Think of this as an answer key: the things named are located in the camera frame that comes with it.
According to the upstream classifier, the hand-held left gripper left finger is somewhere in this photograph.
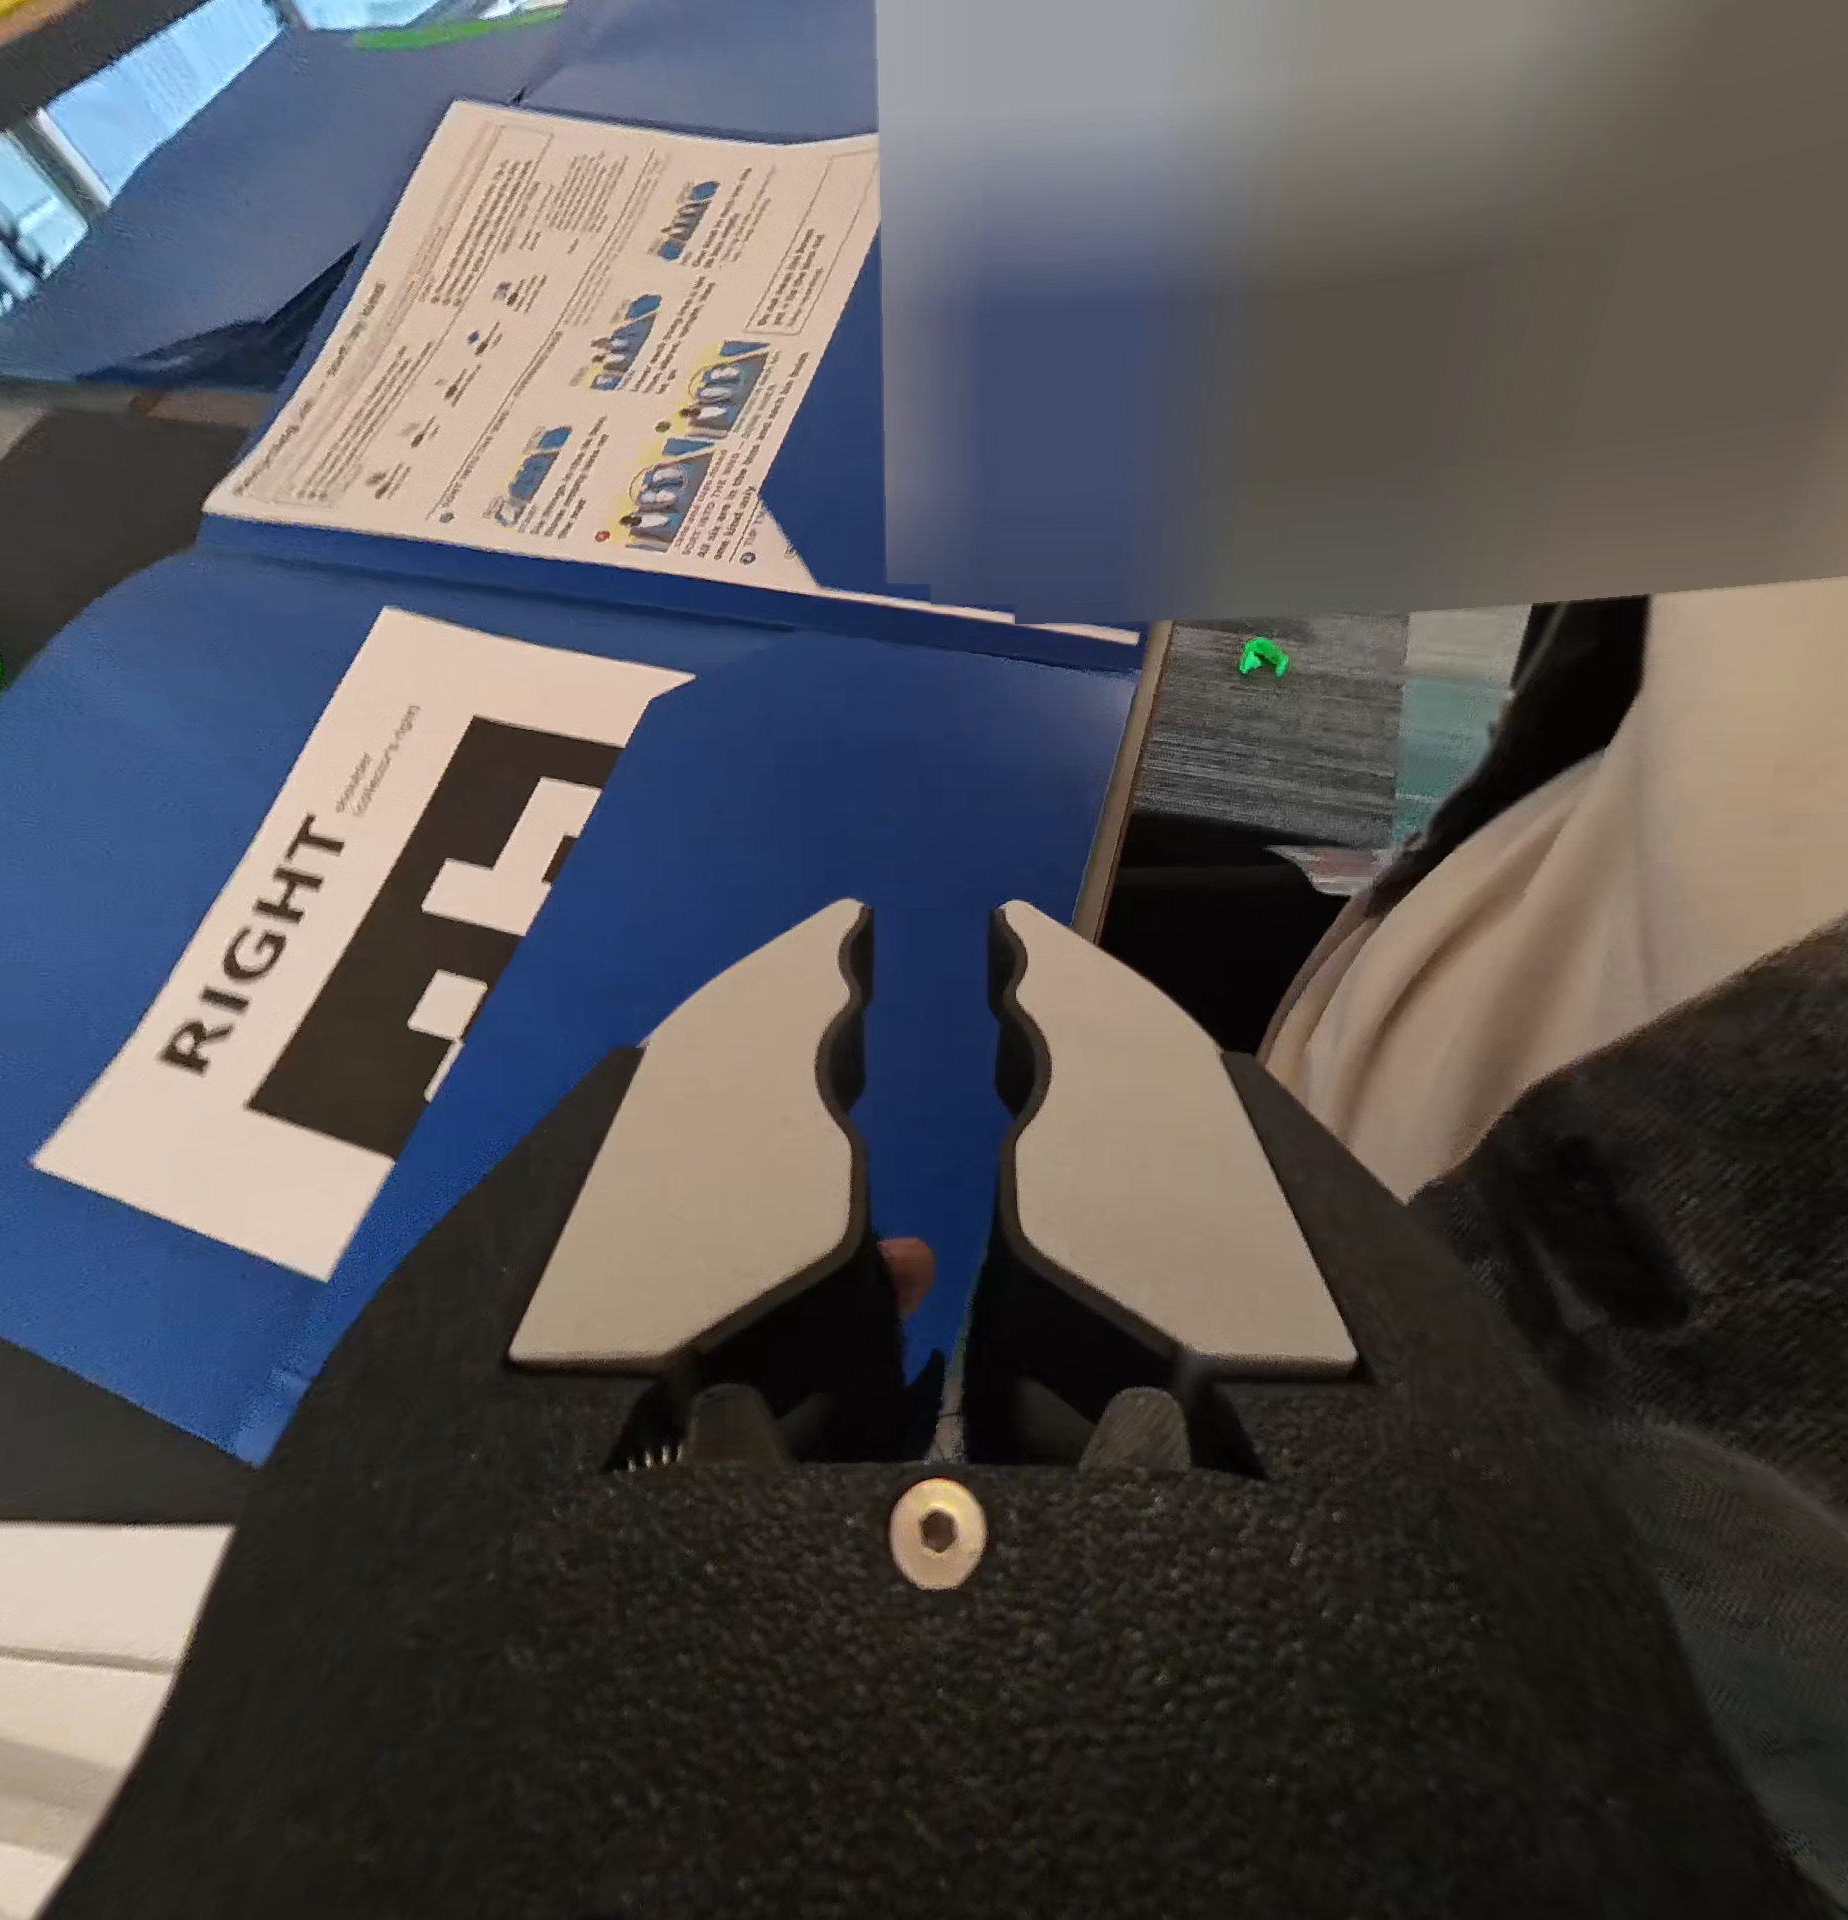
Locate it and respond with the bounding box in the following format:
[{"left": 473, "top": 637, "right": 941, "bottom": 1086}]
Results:
[{"left": 503, "top": 898, "right": 878, "bottom": 1377}]

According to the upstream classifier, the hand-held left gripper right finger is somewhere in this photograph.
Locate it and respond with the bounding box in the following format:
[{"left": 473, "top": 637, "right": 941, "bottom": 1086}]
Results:
[{"left": 988, "top": 898, "right": 1364, "bottom": 1386}]

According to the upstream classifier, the blue folder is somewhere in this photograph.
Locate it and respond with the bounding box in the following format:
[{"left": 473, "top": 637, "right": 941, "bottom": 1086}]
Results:
[{"left": 0, "top": 46, "right": 1174, "bottom": 1470}]

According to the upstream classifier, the white sheet with black marker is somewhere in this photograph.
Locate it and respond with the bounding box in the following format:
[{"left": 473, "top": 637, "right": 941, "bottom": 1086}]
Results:
[{"left": 31, "top": 607, "right": 697, "bottom": 1286}]

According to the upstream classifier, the person's right hand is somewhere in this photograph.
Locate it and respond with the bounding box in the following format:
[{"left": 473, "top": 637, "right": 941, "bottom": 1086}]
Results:
[{"left": 841, "top": 1233, "right": 943, "bottom": 1407}]

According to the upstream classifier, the person's white shirt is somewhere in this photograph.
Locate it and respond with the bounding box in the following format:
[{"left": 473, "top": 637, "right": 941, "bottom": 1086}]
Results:
[{"left": 1257, "top": 593, "right": 1848, "bottom": 1205}]

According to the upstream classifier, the white printed document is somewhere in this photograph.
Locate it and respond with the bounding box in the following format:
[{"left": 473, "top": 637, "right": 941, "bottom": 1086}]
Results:
[{"left": 0, "top": 1521, "right": 238, "bottom": 1920}]

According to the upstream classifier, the printed instruction sheet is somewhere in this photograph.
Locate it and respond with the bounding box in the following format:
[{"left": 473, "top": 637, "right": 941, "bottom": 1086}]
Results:
[{"left": 201, "top": 97, "right": 883, "bottom": 597}]

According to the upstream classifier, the stack of blue folders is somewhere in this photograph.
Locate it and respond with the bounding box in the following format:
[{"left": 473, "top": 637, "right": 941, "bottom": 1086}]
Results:
[{"left": 0, "top": 0, "right": 880, "bottom": 395}]

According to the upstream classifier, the green plastic strip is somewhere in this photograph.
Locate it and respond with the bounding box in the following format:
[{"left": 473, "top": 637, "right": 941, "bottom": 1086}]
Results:
[{"left": 348, "top": 0, "right": 569, "bottom": 51}]

